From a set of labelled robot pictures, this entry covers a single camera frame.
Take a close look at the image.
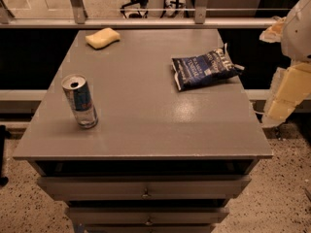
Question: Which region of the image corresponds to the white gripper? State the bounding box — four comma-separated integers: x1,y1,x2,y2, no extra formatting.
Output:
259,0,311,128

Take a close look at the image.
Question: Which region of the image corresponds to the Red Bull can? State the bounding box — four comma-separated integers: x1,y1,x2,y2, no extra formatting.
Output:
61,74,98,129

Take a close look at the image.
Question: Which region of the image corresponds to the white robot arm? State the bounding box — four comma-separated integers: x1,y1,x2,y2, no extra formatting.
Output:
259,0,311,128

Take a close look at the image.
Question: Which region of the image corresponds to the blue chip bag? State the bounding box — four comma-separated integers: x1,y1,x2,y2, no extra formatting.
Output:
172,44,244,91

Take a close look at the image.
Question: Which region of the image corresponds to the black office chair base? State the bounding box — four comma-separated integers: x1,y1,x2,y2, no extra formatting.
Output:
120,0,149,18

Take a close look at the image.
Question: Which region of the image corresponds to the grey drawer cabinet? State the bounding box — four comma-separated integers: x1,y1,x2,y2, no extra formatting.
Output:
14,29,272,233

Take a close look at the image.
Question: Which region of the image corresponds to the yellow sponge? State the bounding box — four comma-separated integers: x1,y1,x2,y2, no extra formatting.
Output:
86,28,121,50

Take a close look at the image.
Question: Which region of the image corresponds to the grey metal railing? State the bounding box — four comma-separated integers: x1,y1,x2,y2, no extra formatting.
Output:
0,0,277,29

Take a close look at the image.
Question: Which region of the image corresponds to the top grey drawer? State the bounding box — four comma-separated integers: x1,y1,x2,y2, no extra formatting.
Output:
38,176,251,201

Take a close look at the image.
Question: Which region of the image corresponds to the grey drawer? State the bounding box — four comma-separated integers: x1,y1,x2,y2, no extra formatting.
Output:
66,207,229,225
38,176,251,201

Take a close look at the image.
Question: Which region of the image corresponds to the black object at left edge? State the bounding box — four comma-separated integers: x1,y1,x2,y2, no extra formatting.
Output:
0,125,11,187

